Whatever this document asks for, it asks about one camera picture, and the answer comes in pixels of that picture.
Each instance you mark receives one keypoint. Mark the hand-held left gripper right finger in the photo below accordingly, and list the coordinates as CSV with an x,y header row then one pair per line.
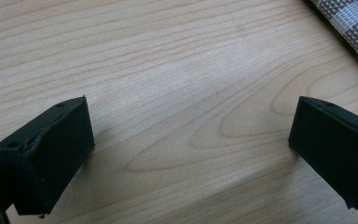
x,y
332,149

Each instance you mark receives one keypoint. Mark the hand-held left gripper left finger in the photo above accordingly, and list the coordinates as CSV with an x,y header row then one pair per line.
x,y
49,158

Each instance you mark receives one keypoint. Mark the brown white striped woven placemat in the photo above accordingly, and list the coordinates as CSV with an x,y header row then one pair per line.
x,y
351,25

